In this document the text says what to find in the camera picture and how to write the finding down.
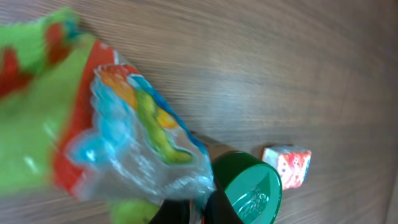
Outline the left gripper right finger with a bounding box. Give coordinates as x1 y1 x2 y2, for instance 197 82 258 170
203 190 243 224

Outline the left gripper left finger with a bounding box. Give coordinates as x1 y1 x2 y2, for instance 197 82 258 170
149 200 190 224

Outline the green lid jar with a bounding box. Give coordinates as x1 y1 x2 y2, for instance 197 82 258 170
212 151 282 224

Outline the small red snack box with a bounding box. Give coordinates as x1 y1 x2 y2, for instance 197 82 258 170
262 144 312 190

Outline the Haribo gummy candy bag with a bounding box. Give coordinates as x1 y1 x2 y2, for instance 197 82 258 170
1 9 215 223

